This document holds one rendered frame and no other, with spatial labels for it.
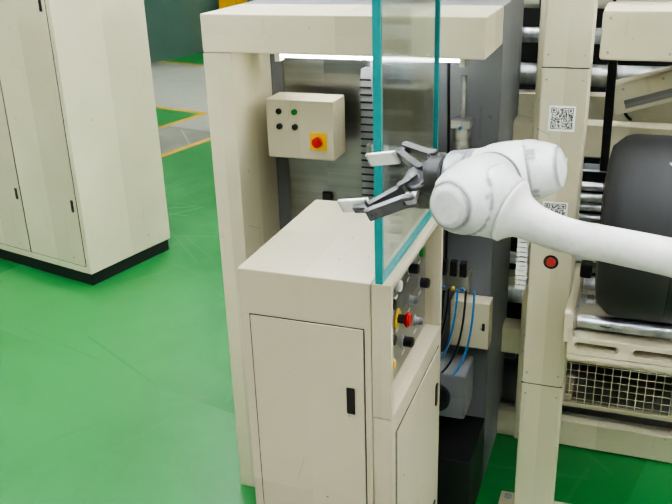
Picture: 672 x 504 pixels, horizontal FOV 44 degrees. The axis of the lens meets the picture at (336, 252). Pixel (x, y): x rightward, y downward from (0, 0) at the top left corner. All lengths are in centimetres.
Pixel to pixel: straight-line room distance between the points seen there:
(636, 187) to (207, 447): 210
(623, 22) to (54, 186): 354
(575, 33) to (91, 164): 333
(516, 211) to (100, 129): 404
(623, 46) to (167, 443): 238
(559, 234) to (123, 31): 418
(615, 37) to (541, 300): 83
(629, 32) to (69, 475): 265
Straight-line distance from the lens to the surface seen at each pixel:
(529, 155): 140
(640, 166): 245
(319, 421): 218
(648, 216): 239
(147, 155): 541
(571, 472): 351
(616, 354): 264
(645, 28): 270
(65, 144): 502
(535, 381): 283
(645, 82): 287
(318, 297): 200
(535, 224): 128
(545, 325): 273
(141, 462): 361
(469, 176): 126
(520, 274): 267
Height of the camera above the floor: 208
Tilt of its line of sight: 22 degrees down
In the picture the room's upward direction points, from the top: 2 degrees counter-clockwise
